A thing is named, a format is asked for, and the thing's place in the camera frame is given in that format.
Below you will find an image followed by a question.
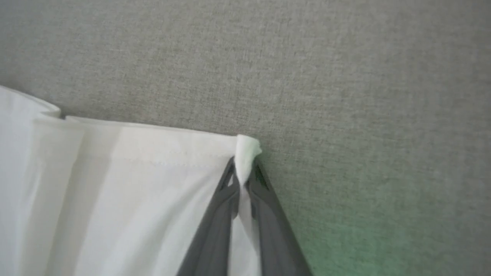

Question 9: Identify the white and black garment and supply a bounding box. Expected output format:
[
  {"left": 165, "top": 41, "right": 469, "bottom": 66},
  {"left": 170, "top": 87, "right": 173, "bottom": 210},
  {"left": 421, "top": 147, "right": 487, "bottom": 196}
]
[{"left": 0, "top": 85, "right": 263, "bottom": 276}]

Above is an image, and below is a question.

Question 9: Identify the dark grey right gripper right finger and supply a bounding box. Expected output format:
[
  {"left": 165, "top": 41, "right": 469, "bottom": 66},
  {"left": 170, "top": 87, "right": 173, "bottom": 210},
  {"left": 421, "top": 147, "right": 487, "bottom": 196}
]
[{"left": 245, "top": 162, "right": 313, "bottom": 276}]

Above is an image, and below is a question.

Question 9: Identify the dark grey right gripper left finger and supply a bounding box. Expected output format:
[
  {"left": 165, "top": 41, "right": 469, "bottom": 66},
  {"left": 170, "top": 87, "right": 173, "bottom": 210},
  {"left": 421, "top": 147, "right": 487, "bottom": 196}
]
[{"left": 176, "top": 156, "right": 241, "bottom": 276}]

